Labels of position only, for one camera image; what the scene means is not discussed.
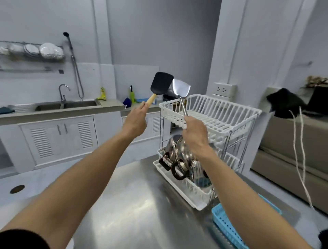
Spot person's left forearm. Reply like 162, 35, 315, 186
0, 132, 133, 249

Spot white cord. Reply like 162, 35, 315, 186
289, 106, 323, 219

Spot wide steel pan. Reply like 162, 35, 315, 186
170, 135, 195, 181

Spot chrome faucet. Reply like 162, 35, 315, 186
58, 84, 71, 103

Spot chrome towel bar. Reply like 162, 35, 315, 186
0, 66, 52, 72

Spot white bowls with dark rim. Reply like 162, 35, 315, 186
24, 44, 40, 57

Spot white louvred cabinet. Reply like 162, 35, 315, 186
0, 112, 123, 175
122, 110, 172, 144

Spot person's left hand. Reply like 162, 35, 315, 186
121, 101, 150, 139

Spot white wall socket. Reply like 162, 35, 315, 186
213, 82, 237, 98

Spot stack of white plates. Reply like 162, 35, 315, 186
39, 42, 65, 60

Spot shower head with hose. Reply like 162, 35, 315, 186
63, 31, 85, 100

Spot small steel pot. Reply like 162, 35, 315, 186
158, 134, 182, 172

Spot black spatula with wooden handle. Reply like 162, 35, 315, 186
145, 71, 174, 107

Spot person's right forearm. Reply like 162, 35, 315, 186
199, 151, 314, 249

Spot white two-tier dish rack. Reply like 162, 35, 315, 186
153, 93, 262, 211

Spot blue plastic basket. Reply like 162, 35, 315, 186
211, 194, 282, 249

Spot wire wall dish rack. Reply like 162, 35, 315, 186
0, 40, 65, 62

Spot black cloth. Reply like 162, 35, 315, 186
266, 88, 307, 119

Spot beige sofa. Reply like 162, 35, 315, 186
251, 113, 328, 215

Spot steel double sink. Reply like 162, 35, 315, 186
35, 99, 100, 112

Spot person's black left sleeve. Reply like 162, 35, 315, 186
0, 229, 51, 249

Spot grey kitchen counter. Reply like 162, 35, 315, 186
0, 99, 125, 126
120, 101, 162, 117

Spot steel turner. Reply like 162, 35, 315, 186
172, 78, 191, 117

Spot steel lid with black knob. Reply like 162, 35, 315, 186
189, 159, 213, 188

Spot person's right hand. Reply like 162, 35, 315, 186
182, 115, 213, 158

